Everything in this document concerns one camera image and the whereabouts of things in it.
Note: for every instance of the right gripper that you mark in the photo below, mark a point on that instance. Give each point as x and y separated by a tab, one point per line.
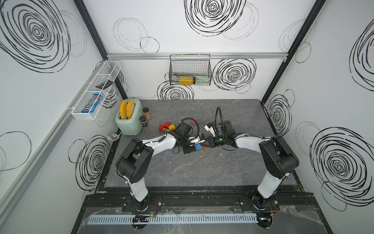
211	141

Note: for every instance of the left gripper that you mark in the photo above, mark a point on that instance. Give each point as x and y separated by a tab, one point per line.
190	148

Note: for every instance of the blue lego brick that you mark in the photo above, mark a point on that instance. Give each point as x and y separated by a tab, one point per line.
198	147

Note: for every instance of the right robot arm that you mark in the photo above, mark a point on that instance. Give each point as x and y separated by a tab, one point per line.
278	157

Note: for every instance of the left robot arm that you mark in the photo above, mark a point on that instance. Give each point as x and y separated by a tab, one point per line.
135	159

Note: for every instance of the yellow lego brick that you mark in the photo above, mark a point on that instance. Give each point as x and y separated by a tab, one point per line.
171	127

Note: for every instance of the red lego brick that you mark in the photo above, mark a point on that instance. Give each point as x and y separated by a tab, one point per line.
165	126

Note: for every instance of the dark pepper jar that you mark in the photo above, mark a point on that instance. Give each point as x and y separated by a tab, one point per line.
143	121

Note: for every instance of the yellow item in basket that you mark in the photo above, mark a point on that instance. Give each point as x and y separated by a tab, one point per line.
186	80

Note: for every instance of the mint green toaster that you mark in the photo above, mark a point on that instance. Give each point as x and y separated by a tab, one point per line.
133	125

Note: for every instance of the yellow toast slice right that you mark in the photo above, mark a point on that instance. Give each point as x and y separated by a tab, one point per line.
130	108

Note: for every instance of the yellow toast slice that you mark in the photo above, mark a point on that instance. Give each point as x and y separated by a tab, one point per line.
123	110
130	108

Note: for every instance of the yellow toast slice left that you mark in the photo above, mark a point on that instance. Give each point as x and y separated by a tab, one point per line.
123	110

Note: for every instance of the black remote control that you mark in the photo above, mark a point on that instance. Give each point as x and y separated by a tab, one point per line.
104	85

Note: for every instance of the blue candy packet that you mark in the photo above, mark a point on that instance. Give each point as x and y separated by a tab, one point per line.
92	104

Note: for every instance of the black wire wall basket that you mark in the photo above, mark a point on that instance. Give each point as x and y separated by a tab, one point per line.
194	65

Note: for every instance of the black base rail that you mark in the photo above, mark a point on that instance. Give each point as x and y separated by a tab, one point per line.
160	201

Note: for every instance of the white slotted cable duct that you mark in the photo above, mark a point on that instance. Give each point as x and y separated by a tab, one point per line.
127	219

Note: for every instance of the white wire wall shelf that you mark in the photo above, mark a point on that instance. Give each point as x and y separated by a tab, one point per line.
106	70

